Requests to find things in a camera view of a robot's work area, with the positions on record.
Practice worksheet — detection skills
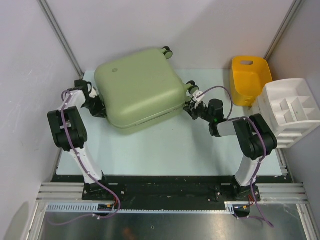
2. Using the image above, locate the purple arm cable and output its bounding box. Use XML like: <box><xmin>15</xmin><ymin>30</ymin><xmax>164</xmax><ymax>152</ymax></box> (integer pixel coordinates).
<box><xmin>199</xmin><ymin>86</ymin><xmax>275</xmax><ymax>228</ymax></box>
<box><xmin>47</xmin><ymin>89</ymin><xmax>123</xmax><ymax>226</ymax></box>

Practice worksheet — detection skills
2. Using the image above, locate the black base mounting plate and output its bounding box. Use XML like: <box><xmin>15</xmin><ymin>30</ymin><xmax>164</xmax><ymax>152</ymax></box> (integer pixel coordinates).
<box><xmin>52</xmin><ymin>174</ymin><xmax>293</xmax><ymax>212</ymax></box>

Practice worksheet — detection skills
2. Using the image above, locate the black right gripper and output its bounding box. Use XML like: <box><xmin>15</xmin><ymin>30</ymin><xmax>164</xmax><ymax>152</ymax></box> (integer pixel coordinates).
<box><xmin>184</xmin><ymin>99</ymin><xmax>214</xmax><ymax>123</ymax></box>

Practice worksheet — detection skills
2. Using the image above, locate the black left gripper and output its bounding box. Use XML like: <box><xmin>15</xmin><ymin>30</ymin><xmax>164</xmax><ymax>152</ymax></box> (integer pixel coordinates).
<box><xmin>82</xmin><ymin>94</ymin><xmax>110</xmax><ymax>118</ymax></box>

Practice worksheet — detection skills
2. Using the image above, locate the green hard-shell suitcase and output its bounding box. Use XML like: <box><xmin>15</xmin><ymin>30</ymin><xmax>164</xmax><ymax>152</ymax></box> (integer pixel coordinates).
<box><xmin>94</xmin><ymin>46</ymin><xmax>194</xmax><ymax>135</ymax></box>

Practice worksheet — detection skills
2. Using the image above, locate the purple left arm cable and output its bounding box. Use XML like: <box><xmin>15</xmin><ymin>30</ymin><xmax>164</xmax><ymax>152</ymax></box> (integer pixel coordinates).
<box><xmin>47</xmin><ymin>89</ymin><xmax>123</xmax><ymax>226</ymax></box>

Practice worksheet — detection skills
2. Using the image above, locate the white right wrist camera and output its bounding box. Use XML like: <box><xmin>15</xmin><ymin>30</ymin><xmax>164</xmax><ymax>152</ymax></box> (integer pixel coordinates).
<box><xmin>192</xmin><ymin>90</ymin><xmax>205</xmax><ymax>103</ymax></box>

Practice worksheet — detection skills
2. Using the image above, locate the white slotted cable duct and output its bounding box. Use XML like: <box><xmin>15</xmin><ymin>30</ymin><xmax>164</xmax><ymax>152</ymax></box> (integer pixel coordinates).
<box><xmin>46</xmin><ymin>202</ymin><xmax>236</xmax><ymax>215</ymax></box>

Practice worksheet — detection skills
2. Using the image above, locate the yellow plastic basket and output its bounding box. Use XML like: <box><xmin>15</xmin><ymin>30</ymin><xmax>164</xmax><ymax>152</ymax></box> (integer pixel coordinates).
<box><xmin>229</xmin><ymin>55</ymin><xmax>273</xmax><ymax>107</ymax></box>

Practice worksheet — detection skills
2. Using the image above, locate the aluminium frame rail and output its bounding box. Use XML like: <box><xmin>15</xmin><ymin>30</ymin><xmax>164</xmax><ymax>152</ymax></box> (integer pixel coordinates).
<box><xmin>36</xmin><ymin>182</ymin><xmax>309</xmax><ymax>204</ymax></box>

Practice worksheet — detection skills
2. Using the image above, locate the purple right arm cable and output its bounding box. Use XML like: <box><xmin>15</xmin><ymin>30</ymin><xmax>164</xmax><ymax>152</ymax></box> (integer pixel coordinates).
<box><xmin>199</xmin><ymin>86</ymin><xmax>275</xmax><ymax>228</ymax></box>

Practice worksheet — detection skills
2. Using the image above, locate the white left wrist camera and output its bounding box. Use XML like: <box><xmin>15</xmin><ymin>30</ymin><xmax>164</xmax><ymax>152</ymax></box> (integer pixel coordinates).
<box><xmin>89</xmin><ymin>87</ymin><xmax>99</xmax><ymax>99</ymax></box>

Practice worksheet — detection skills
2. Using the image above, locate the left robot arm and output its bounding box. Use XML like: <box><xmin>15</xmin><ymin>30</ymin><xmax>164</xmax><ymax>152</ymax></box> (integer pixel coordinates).
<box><xmin>47</xmin><ymin>79</ymin><xmax>111</xmax><ymax>200</ymax></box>

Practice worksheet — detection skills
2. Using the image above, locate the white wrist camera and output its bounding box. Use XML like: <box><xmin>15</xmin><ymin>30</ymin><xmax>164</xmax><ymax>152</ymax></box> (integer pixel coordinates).
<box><xmin>192</xmin><ymin>90</ymin><xmax>205</xmax><ymax>103</ymax></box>
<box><xmin>89</xmin><ymin>87</ymin><xmax>99</xmax><ymax>99</ymax></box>

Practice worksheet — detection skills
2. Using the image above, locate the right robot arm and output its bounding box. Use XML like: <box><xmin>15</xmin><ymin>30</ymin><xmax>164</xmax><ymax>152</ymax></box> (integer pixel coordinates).
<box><xmin>183</xmin><ymin>99</ymin><xmax>278</xmax><ymax>201</ymax></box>

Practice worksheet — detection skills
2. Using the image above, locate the white plastic drawer organizer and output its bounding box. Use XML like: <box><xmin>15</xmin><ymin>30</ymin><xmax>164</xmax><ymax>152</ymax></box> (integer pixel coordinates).
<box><xmin>249</xmin><ymin>78</ymin><xmax>320</xmax><ymax>149</ymax></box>

